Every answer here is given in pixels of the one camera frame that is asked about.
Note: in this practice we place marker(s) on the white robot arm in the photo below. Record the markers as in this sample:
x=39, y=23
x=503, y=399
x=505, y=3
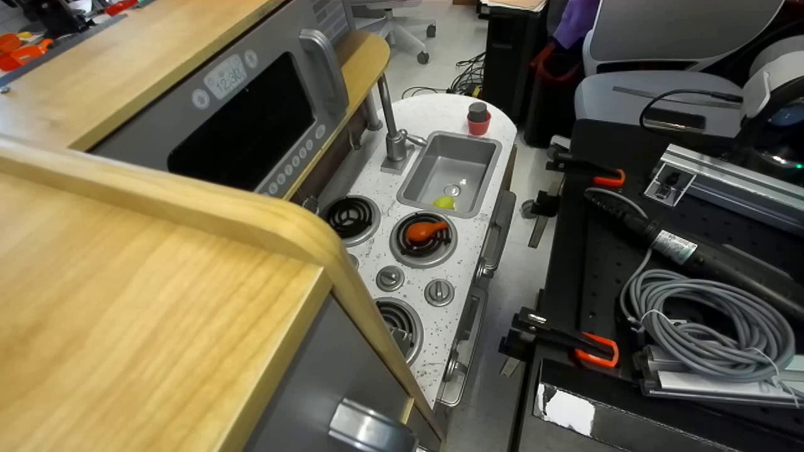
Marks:
x=773, y=68

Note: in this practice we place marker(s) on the orange cup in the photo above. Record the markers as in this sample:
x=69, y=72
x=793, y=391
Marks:
x=478, y=125

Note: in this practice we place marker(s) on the orange toy spoon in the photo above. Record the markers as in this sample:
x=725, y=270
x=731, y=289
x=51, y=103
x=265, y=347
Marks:
x=425, y=229

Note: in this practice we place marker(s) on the white toy stove counter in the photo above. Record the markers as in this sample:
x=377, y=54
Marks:
x=427, y=294

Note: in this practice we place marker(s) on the yellow toy lemon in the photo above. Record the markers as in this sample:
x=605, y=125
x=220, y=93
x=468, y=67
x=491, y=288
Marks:
x=446, y=202

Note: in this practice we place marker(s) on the gray toy faucet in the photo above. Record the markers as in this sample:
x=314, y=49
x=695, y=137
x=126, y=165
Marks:
x=395, y=138

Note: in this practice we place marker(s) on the gray toy sink basin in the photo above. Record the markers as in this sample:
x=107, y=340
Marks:
x=456, y=166

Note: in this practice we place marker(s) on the gray toy microwave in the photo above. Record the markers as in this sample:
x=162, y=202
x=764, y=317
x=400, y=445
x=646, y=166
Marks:
x=257, y=111

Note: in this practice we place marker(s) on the wooden toy kitchen cabinet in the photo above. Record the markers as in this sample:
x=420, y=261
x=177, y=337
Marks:
x=154, y=312

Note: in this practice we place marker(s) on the black handheld tool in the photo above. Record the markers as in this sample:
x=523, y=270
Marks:
x=700, y=258

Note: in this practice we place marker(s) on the orange-handled black clamp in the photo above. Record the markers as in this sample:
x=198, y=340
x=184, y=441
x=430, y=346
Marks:
x=584, y=347
x=561, y=160

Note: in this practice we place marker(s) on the aluminium extrusion rail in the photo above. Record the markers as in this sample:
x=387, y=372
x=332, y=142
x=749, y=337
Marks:
x=689, y=175

